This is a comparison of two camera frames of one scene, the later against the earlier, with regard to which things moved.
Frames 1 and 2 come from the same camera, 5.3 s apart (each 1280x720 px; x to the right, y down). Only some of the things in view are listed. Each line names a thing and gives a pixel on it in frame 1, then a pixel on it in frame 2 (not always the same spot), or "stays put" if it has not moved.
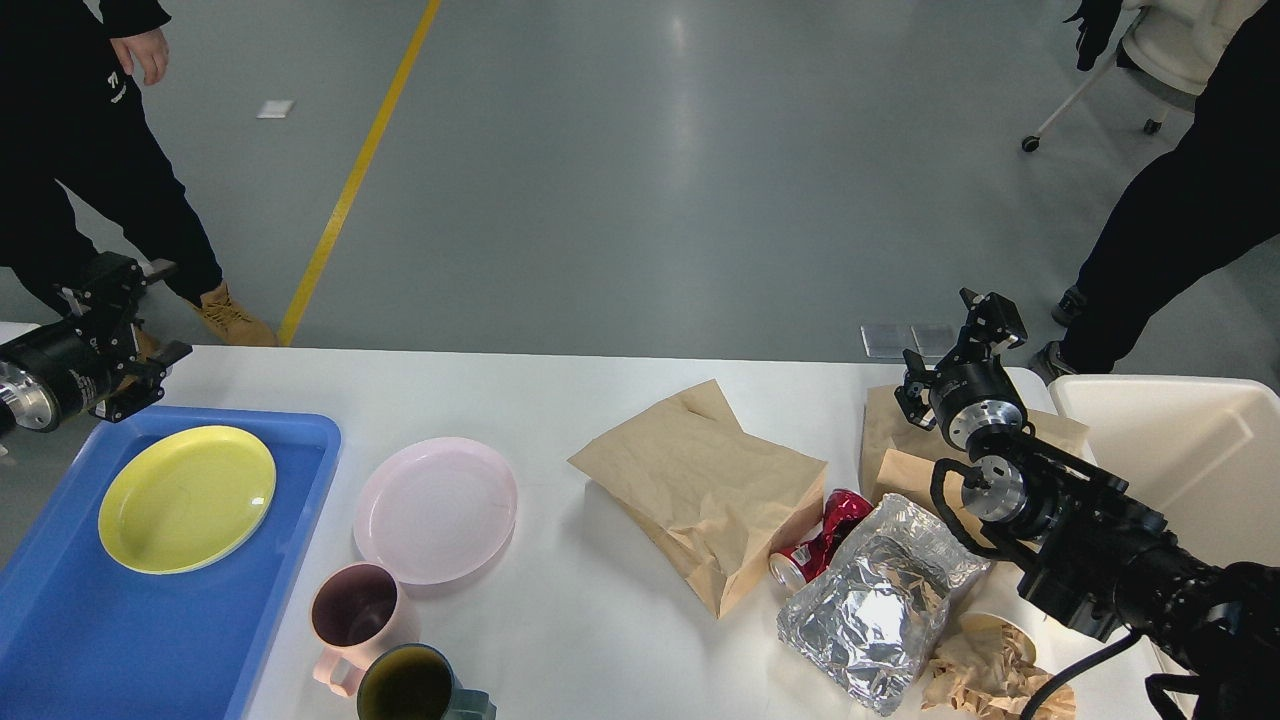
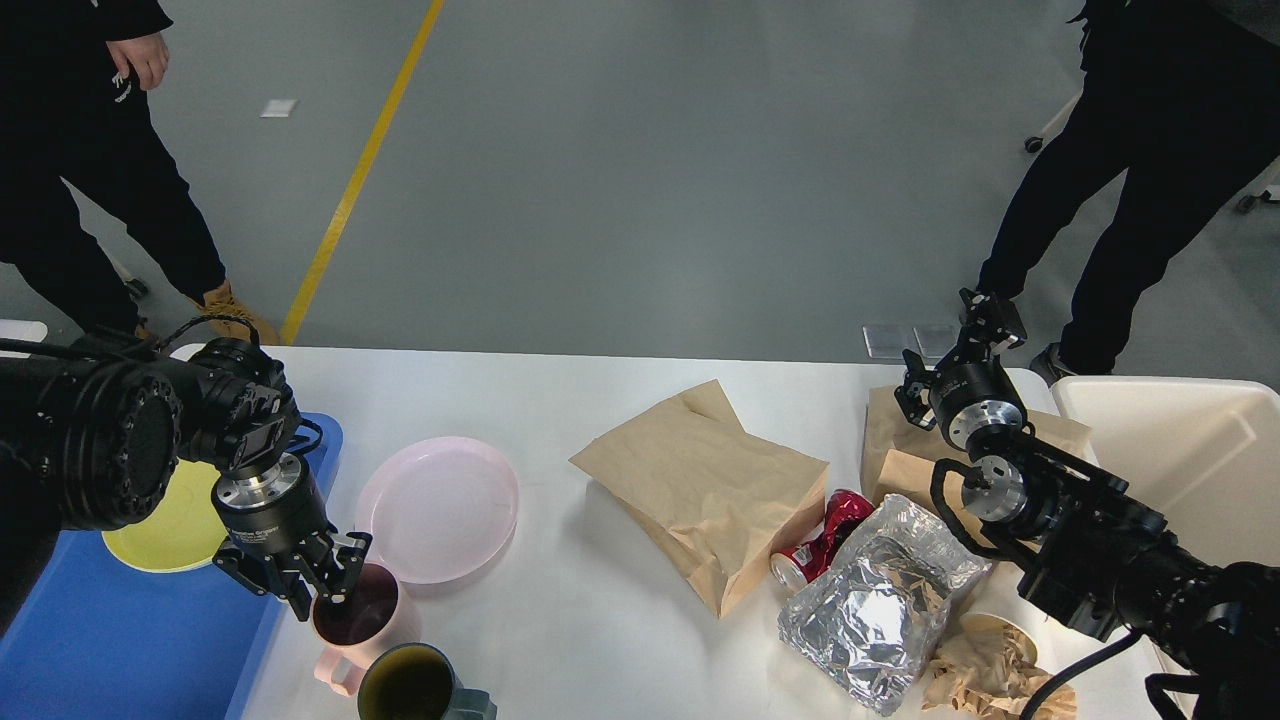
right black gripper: (972, 389) stays put
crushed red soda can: (797, 565) stays put
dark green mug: (412, 681) stays put
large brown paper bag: (716, 496) stays put
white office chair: (1167, 55) → (1266, 191)
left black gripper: (60, 369) → (277, 509)
